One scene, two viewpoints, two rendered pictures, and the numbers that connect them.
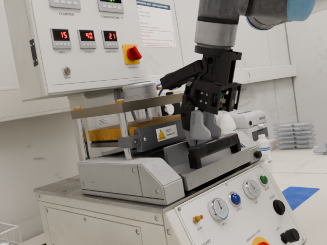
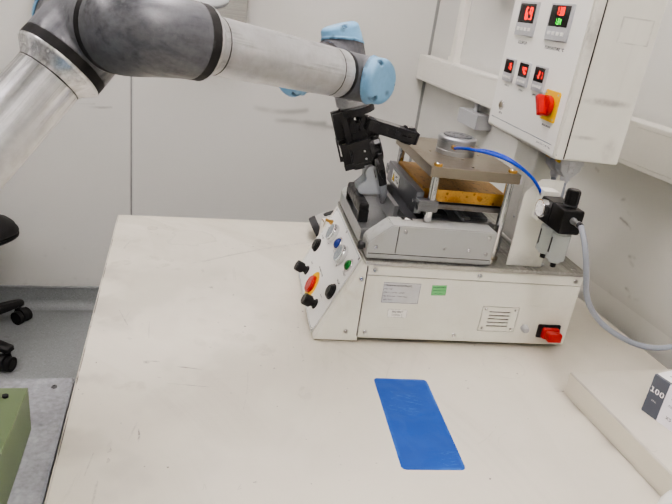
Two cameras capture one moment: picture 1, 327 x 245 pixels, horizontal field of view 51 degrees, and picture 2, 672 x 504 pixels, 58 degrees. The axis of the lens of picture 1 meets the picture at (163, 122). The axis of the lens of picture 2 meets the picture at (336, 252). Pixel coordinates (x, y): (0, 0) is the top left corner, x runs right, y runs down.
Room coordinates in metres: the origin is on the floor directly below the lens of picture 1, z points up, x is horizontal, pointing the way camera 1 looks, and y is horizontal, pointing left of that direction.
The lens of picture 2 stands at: (1.33, -1.11, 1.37)
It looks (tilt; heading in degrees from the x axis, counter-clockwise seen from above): 22 degrees down; 124
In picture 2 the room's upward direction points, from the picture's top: 8 degrees clockwise
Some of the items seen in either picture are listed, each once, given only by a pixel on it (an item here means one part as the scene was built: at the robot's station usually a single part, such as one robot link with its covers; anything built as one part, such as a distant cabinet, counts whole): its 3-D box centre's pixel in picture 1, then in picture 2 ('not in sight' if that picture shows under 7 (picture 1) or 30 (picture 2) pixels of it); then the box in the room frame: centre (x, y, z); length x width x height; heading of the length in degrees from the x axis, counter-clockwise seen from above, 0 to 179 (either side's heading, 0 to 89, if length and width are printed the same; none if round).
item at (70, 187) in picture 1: (144, 175); (452, 235); (0.83, 0.07, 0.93); 0.46 x 0.35 x 0.01; 46
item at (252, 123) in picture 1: (240, 128); not in sight; (1.81, -0.39, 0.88); 0.25 x 0.20 x 0.17; 45
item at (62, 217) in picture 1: (167, 211); (428, 275); (0.81, 0.02, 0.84); 0.53 x 0.37 x 0.17; 46
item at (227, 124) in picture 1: (228, 126); not in sight; (1.67, -0.31, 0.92); 0.09 x 0.08 x 0.25; 79
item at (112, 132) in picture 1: (147, 117); (450, 174); (0.81, 0.04, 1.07); 0.22 x 0.17 x 0.10; 136
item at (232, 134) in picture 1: (215, 148); (357, 200); (0.67, -0.09, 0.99); 0.15 x 0.02 x 0.04; 136
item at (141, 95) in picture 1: (140, 110); (469, 169); (0.84, 0.05, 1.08); 0.31 x 0.24 x 0.13; 136
